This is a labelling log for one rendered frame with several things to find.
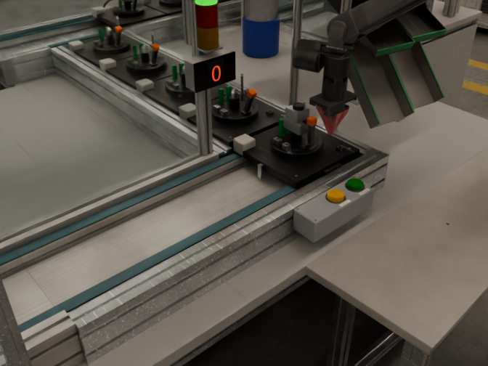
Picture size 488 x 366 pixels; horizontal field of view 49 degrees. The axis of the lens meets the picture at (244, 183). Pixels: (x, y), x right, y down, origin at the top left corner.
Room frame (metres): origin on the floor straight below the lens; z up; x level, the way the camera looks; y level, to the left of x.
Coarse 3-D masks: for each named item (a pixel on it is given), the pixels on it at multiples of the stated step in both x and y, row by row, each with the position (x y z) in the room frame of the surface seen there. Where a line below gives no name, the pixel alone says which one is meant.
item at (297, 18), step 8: (296, 0) 1.53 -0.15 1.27; (344, 0) 1.40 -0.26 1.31; (296, 8) 1.52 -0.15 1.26; (344, 8) 1.39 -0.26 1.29; (296, 16) 1.52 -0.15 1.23; (296, 24) 1.52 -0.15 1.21; (296, 32) 1.51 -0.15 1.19; (296, 40) 1.51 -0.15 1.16; (296, 72) 1.53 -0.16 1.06; (296, 80) 1.53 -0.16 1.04; (296, 88) 1.52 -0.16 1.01; (296, 96) 1.52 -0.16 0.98; (400, 120) 1.59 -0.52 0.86
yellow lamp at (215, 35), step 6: (198, 30) 1.19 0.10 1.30; (204, 30) 1.18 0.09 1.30; (210, 30) 1.18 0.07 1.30; (216, 30) 1.19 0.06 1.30; (198, 36) 1.19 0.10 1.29; (204, 36) 1.18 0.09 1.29; (210, 36) 1.18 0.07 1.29; (216, 36) 1.19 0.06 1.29; (198, 42) 1.19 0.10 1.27; (204, 42) 1.18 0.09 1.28; (210, 42) 1.18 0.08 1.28; (216, 42) 1.19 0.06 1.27; (204, 48) 1.18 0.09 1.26; (210, 48) 1.18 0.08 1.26
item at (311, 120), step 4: (312, 116) 1.21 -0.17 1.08; (304, 120) 1.22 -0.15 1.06; (308, 120) 1.20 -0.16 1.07; (312, 120) 1.19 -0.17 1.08; (316, 120) 1.20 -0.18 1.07; (308, 124) 1.20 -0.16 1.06; (312, 124) 1.19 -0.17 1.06; (312, 128) 1.19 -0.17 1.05; (308, 132) 1.20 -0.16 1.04; (312, 132) 1.19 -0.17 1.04; (308, 136) 1.20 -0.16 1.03; (312, 136) 1.19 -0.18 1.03; (308, 140) 1.20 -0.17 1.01; (312, 140) 1.19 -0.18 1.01; (308, 144) 1.19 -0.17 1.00; (312, 144) 1.19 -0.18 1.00
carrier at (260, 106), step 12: (228, 96) 1.47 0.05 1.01; (240, 96) 1.56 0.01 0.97; (216, 108) 1.40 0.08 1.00; (228, 108) 1.43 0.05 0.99; (240, 108) 1.43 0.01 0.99; (252, 108) 1.43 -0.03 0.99; (264, 108) 1.47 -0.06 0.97; (276, 108) 1.47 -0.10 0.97; (216, 120) 1.38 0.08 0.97; (228, 120) 1.36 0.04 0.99; (240, 120) 1.36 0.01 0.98; (252, 120) 1.38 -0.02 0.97; (264, 120) 1.39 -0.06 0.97; (276, 120) 1.39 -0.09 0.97; (216, 132) 1.32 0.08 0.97; (228, 132) 1.32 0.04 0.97; (240, 132) 1.32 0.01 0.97; (252, 132) 1.32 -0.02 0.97; (228, 144) 1.27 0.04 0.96
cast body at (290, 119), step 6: (300, 102) 1.25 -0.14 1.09; (288, 108) 1.24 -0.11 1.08; (294, 108) 1.23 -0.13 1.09; (300, 108) 1.22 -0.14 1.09; (306, 108) 1.23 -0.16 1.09; (288, 114) 1.23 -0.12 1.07; (294, 114) 1.22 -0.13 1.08; (300, 114) 1.21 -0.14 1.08; (306, 114) 1.23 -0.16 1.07; (288, 120) 1.23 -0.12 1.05; (294, 120) 1.22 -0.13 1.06; (300, 120) 1.21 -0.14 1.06; (288, 126) 1.23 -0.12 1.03; (294, 126) 1.21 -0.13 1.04; (300, 126) 1.20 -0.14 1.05; (306, 126) 1.21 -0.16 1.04; (294, 132) 1.21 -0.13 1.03; (300, 132) 1.20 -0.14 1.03; (306, 132) 1.21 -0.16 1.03
